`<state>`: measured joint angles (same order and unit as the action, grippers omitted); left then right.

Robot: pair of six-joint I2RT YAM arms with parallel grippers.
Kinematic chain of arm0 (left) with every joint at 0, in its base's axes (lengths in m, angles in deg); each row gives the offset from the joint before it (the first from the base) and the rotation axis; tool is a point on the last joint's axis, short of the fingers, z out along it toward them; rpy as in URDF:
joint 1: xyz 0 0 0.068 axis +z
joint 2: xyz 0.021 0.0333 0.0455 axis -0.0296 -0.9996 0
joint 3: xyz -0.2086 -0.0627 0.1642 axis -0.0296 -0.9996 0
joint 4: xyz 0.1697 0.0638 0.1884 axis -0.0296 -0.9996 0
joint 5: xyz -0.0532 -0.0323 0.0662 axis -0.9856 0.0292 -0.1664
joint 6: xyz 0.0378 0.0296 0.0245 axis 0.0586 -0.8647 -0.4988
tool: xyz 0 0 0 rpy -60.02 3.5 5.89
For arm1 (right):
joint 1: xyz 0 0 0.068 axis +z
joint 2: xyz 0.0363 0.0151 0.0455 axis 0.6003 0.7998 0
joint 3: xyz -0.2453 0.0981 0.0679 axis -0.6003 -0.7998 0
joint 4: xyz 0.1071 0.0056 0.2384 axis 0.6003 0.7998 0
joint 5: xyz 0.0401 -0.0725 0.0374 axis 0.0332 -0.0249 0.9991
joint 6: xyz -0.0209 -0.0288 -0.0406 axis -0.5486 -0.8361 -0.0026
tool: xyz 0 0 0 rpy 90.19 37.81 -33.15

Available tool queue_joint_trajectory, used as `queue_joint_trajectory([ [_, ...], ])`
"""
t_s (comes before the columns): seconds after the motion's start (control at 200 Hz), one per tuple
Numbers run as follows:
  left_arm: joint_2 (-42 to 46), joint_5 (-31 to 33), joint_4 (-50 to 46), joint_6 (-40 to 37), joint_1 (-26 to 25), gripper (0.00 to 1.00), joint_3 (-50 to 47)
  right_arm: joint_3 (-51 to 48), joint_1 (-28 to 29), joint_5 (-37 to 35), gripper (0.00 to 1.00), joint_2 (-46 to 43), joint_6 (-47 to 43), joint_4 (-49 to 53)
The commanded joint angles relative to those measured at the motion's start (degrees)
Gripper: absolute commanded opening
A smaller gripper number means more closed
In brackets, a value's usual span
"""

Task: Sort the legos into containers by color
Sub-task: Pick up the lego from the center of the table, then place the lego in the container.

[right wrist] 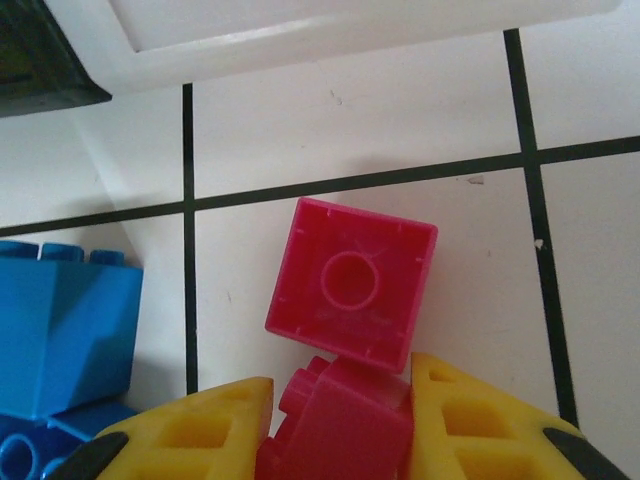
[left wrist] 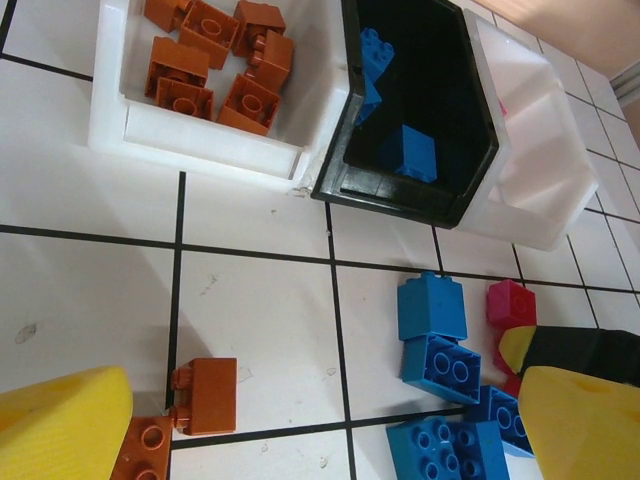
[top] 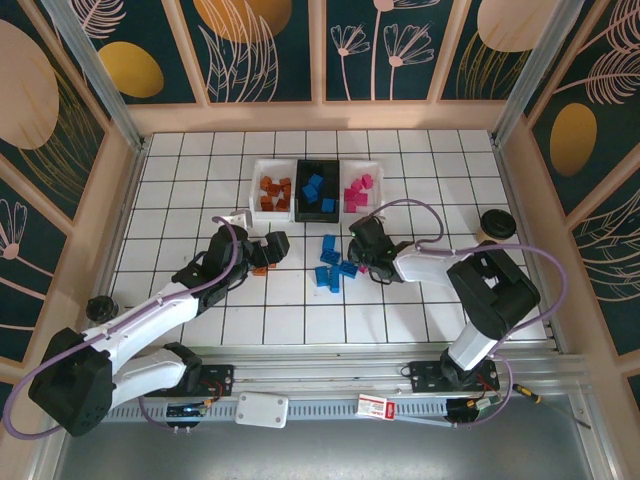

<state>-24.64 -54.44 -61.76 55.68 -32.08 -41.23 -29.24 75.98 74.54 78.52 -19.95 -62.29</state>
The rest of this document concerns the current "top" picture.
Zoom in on white plastic bin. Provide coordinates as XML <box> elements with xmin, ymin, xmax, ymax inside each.
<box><xmin>339</xmin><ymin>158</ymin><xmax>387</xmax><ymax>225</ymax></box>
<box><xmin>248</xmin><ymin>158</ymin><xmax>300</xmax><ymax>223</ymax></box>

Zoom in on black plastic bin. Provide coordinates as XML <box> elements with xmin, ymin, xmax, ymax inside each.
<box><xmin>293</xmin><ymin>158</ymin><xmax>344</xmax><ymax>224</ymax></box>

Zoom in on paper coffee cup black lid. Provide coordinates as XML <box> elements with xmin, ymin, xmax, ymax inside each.
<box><xmin>474</xmin><ymin>208</ymin><xmax>517</xmax><ymax>246</ymax></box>

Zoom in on black round knob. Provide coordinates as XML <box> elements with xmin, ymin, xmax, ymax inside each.
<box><xmin>86</xmin><ymin>294</ymin><xmax>120</xmax><ymax>325</ymax></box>

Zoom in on red and white card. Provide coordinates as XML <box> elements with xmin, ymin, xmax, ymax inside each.
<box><xmin>357</xmin><ymin>392</ymin><xmax>396</xmax><ymax>421</ymax></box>

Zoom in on white plastic box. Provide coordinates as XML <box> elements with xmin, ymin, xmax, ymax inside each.
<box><xmin>234</xmin><ymin>391</ymin><xmax>290</xmax><ymax>430</ymax></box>

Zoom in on grey metal tray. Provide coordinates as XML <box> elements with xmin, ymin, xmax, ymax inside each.
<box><xmin>29</xmin><ymin>394</ymin><xmax>616</xmax><ymax>480</ymax></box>

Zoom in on yellow black screwdriver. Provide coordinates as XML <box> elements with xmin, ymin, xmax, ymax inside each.
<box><xmin>512</xmin><ymin>383</ymin><xmax>594</xmax><ymax>430</ymax></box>

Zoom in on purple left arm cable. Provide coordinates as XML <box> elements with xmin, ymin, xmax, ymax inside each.
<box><xmin>2</xmin><ymin>215</ymin><xmax>241</xmax><ymax>441</ymax></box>

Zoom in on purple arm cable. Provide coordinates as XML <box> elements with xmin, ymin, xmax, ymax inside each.
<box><xmin>2</xmin><ymin>215</ymin><xmax>241</xmax><ymax>441</ymax></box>
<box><xmin>369</xmin><ymin>198</ymin><xmax>571</xmax><ymax>429</ymax></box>

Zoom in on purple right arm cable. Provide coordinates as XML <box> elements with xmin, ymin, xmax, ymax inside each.
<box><xmin>369</xmin><ymin>198</ymin><xmax>571</xmax><ymax>429</ymax></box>

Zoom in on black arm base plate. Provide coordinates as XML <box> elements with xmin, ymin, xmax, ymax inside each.
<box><xmin>143</xmin><ymin>363</ymin><xmax>236</xmax><ymax>400</ymax></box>
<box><xmin>408</xmin><ymin>359</ymin><xmax>501</xmax><ymax>396</ymax></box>

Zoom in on aluminium mounting rail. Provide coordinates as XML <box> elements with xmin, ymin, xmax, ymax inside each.
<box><xmin>49</xmin><ymin>344</ymin><xmax>589</xmax><ymax>401</ymax></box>

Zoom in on grey slotted cable duct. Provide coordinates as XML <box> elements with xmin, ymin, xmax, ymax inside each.
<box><xmin>99</xmin><ymin>399</ymin><xmax>451</xmax><ymax>422</ymax></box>

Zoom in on aluminium frame post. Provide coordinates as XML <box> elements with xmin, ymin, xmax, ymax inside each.
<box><xmin>39</xmin><ymin>0</ymin><xmax>149</xmax><ymax>151</ymax></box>
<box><xmin>492</xmin><ymin>0</ymin><xmax>587</xmax><ymax>145</ymax></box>

